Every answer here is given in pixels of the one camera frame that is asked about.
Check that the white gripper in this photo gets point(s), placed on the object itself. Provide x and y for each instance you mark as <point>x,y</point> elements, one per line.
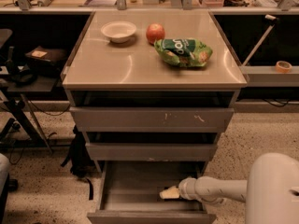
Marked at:
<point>185,187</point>

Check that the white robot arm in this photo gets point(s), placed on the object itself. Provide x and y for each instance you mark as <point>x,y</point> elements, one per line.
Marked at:
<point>270,193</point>

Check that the grey open bottom drawer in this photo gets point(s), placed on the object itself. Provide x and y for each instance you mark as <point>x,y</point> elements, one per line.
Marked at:
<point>130,194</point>

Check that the grey middle drawer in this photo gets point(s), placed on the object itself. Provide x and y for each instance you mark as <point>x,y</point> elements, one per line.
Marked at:
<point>150,152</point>

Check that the grey top drawer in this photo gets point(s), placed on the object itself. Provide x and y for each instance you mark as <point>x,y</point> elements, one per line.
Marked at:
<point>151,119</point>

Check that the grey drawer cabinet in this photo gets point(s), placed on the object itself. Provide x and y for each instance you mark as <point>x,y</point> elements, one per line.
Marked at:
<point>132,74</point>

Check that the black backpack on floor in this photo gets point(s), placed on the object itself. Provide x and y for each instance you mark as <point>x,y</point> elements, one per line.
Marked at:
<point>81,163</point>

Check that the green chip bag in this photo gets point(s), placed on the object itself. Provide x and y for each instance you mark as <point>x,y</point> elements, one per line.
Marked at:
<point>186,53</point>

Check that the red apple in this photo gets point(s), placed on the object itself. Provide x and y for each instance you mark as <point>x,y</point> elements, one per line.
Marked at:
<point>155,32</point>

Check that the orange tape roll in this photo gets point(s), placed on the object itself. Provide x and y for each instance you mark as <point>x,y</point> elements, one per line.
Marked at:
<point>283,67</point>

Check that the white bowl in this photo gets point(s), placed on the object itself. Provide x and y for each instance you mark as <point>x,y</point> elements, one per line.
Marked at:
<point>118,31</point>

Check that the black box with label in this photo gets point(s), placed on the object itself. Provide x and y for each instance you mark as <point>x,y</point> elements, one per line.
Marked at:
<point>41,57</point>

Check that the black side table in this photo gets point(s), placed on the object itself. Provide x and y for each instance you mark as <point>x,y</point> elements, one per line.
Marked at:
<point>40,89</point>

